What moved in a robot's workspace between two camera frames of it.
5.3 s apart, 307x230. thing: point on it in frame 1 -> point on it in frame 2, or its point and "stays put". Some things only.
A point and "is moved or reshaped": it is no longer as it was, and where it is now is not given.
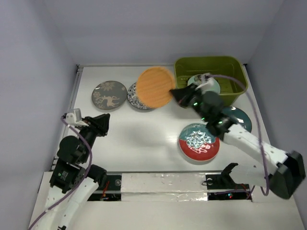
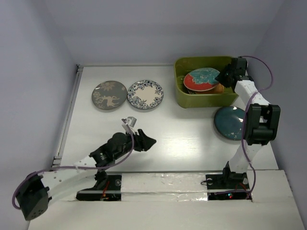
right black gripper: (183, 95) -> (220, 76)
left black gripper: (101, 121) -> (142, 142)
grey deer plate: (109, 95) stays put
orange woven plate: (153, 85) is moved or reshaped
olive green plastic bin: (227, 70) stays put
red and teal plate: (197, 143) is moved or reshaped
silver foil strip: (165, 187) stays put
